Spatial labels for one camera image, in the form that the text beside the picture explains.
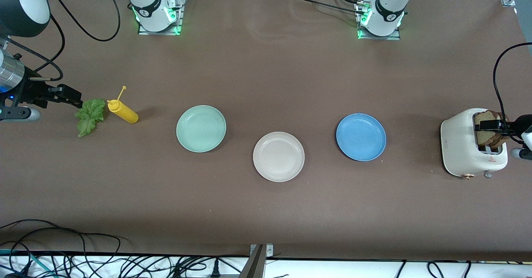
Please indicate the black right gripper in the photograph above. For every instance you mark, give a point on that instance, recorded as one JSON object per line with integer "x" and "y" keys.
{"x": 30, "y": 91}

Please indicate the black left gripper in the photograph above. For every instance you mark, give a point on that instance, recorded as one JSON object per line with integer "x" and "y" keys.
{"x": 521, "y": 125}

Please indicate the brown bread slice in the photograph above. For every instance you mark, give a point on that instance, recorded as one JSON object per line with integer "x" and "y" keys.
{"x": 502, "y": 141}
{"x": 484, "y": 138}

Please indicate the green lettuce leaf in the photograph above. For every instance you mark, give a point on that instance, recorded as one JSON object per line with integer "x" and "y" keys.
{"x": 89, "y": 116}

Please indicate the yellow mustard squeeze bottle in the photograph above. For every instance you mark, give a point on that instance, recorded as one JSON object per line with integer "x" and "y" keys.
{"x": 124, "y": 114}

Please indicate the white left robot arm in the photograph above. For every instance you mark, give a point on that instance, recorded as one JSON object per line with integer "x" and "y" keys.
{"x": 388, "y": 8}

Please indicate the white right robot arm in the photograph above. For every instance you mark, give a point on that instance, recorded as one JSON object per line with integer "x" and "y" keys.
{"x": 151, "y": 8}

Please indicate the blue round plate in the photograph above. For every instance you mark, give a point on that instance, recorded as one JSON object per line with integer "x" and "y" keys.
{"x": 360, "y": 136}

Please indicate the green round plate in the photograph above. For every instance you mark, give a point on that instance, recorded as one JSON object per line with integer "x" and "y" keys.
{"x": 201, "y": 128}

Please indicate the beige round plate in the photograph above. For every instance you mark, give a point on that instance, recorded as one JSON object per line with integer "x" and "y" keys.
{"x": 278, "y": 156}

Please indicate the cream white toaster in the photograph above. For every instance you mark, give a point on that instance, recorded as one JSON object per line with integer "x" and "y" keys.
{"x": 457, "y": 145}

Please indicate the black power plug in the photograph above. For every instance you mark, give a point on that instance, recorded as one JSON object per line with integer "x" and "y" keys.
{"x": 215, "y": 271}

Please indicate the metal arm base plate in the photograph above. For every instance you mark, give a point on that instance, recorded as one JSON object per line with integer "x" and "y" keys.
{"x": 179, "y": 20}
{"x": 395, "y": 37}

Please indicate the metal table edge bracket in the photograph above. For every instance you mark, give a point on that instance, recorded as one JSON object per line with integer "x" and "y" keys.
{"x": 257, "y": 265}

